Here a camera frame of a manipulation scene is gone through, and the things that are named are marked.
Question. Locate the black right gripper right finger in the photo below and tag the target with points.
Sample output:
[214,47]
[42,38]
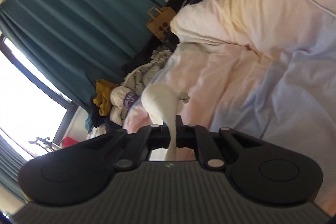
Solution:
[262,172]

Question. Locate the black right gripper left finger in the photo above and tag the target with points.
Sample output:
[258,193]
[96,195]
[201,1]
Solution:
[80,172]

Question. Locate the cream white sweatpants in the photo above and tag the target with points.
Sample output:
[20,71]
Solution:
[161,101]

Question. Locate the pile of clothes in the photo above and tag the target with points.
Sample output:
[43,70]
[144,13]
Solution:
[125,95]

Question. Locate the red bag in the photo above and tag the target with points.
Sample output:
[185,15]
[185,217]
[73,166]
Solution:
[67,142]

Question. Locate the black silver tripod stand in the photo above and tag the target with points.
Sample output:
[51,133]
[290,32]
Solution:
[46,144]

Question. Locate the teal curtain left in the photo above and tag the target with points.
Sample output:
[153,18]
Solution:
[10,164]

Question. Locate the teal curtain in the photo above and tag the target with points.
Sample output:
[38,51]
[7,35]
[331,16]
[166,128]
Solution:
[10,164]
[76,42]

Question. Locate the pink pastel bed sheet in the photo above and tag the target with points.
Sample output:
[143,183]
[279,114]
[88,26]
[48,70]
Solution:
[288,100]

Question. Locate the mustard yellow garment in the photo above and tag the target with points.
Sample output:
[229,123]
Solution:
[102,98]

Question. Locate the teal curtain right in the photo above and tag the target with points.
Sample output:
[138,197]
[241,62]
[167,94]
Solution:
[76,42]

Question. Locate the brown paper bag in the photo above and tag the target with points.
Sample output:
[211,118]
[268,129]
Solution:
[159,23]

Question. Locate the pastel pillow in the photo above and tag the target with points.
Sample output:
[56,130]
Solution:
[270,27]

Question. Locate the window frame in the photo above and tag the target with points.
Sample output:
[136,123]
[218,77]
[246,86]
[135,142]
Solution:
[31,106]

